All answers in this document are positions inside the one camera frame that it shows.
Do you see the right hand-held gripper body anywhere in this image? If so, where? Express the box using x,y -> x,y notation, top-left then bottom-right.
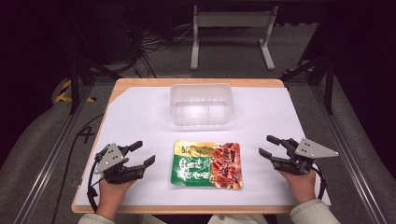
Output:
270,137 -> 340,176

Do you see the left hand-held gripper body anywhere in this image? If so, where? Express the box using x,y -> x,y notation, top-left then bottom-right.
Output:
93,142 -> 148,185

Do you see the green and red snack packet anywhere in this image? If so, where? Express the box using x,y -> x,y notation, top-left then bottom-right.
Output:
170,139 -> 244,190

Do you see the clear plastic container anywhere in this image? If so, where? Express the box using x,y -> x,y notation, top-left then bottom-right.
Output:
169,82 -> 235,127

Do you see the person's right hand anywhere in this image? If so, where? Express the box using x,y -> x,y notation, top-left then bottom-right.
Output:
277,169 -> 318,205

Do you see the person's left hand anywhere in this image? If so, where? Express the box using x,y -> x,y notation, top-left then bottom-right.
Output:
95,178 -> 135,220

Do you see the white paper sheet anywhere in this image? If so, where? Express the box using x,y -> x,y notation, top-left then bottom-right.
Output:
74,86 -> 332,207

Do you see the wooden table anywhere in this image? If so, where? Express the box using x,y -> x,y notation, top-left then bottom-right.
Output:
71,77 -> 332,216

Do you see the black metal stand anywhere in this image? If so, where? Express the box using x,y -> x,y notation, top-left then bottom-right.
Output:
65,54 -> 123,116
279,54 -> 336,116

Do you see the person's torso clothing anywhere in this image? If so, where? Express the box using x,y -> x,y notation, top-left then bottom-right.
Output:
136,213 -> 278,224

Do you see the yellow and black hazard tape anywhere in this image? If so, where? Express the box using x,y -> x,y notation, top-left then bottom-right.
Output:
54,78 -> 97,104

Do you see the white metal stand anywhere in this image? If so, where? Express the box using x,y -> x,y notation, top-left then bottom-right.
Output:
190,5 -> 279,72

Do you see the right hand-held gripper cable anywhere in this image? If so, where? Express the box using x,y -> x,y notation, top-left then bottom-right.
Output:
310,161 -> 328,201

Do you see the hand-held gripper cable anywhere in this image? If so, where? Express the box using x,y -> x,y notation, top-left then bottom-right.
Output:
86,151 -> 107,213
310,161 -> 328,201

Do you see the left hand-held gripper cable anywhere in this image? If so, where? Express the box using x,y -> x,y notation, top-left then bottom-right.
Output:
86,151 -> 107,213

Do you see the aluminium rail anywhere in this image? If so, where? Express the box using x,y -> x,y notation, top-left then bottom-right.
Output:
310,83 -> 388,224
12,83 -> 95,224

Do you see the black cable on floor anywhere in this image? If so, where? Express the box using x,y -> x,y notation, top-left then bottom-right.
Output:
50,113 -> 106,224

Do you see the bundle of black cables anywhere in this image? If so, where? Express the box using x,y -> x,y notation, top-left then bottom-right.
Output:
122,5 -> 194,79

